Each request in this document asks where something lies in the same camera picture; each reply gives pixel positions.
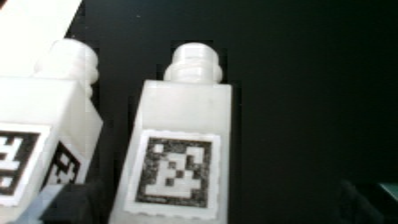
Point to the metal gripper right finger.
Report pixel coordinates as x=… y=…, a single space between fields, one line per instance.
x=368 y=203

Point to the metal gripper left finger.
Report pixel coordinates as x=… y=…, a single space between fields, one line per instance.
x=68 y=204

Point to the white leg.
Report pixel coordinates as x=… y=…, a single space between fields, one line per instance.
x=50 y=123
x=175 y=180

